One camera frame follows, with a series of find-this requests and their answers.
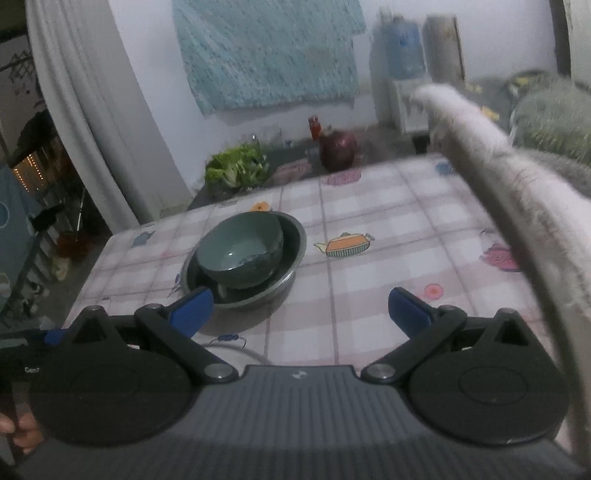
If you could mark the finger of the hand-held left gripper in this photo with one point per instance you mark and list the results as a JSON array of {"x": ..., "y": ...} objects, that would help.
[{"x": 54, "y": 337}]

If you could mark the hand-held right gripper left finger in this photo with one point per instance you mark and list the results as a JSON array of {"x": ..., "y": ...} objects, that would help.
[{"x": 193, "y": 308}]

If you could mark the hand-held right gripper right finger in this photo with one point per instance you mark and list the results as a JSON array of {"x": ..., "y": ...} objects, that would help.
[{"x": 408, "y": 310}]

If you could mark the green ceramic bowl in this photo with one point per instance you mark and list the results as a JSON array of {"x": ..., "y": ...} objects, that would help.
[{"x": 240, "y": 251}]

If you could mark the wide-rimmed stainless steel bowl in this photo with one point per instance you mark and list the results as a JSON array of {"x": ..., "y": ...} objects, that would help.
[{"x": 293, "y": 249}]

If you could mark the person's left hand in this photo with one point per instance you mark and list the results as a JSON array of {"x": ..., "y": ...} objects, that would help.
[{"x": 25, "y": 431}]

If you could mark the cluttered metal shelf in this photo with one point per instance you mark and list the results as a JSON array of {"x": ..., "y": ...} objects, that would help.
[{"x": 46, "y": 207}]

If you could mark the green lettuce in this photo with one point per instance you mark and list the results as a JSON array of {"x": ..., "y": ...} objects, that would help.
[{"x": 235, "y": 166}]

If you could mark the pink cloth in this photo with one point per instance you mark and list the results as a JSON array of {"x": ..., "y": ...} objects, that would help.
[{"x": 290, "y": 171}]

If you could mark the red onion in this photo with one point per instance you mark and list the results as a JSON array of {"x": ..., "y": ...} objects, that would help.
[{"x": 338, "y": 150}]

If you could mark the white water dispenser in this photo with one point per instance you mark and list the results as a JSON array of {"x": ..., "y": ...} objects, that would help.
[{"x": 411, "y": 106}]

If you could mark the small red jar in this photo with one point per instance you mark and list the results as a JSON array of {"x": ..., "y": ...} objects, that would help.
[{"x": 314, "y": 127}]

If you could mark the white curtain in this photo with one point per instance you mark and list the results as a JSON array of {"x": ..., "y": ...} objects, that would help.
[{"x": 101, "y": 115}]

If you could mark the green patterned pillow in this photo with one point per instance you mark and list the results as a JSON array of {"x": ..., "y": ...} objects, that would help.
[{"x": 554, "y": 120}]

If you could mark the blue water bottle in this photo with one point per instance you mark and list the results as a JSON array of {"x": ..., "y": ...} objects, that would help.
[{"x": 399, "y": 46}]

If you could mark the teal knitted wall cloth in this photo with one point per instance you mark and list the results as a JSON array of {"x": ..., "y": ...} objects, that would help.
[{"x": 268, "y": 50}]

